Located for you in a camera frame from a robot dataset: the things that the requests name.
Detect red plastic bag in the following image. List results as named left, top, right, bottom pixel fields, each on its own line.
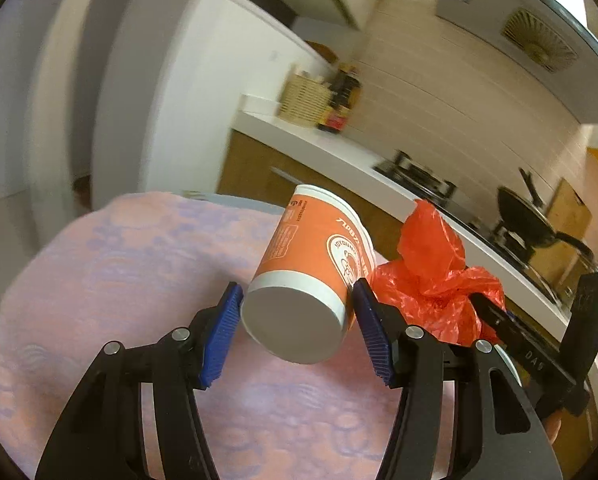
left=369, top=200, right=505, bottom=347

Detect orange paper cup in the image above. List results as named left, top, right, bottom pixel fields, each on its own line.
left=241, top=184, right=376, bottom=364

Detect light blue trash basket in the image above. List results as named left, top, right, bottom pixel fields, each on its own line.
left=494, top=344, right=523, bottom=387

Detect white kitchen countertop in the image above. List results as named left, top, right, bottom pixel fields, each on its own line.
left=231, top=94, right=576, bottom=326

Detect person's right hand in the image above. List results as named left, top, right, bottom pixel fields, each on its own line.
left=542, top=410, right=564, bottom=444

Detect wooden cutting board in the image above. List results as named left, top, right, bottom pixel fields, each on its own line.
left=530, top=178, right=592, bottom=287

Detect black frying pan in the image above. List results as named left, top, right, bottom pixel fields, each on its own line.
left=492, top=167, right=594, bottom=264

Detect black gas stove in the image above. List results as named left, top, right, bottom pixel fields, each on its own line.
left=373, top=151, right=562, bottom=307

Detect wooden base cabinets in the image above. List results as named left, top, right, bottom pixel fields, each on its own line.
left=215, top=129, right=598, bottom=476

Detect beige woven basket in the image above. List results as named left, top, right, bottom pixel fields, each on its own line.
left=277, top=65, right=331, bottom=128

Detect dark sauce bottle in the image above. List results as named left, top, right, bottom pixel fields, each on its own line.
left=317, top=65, right=351, bottom=133

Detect range hood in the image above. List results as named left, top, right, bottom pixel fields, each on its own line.
left=437, top=0, right=598, bottom=124

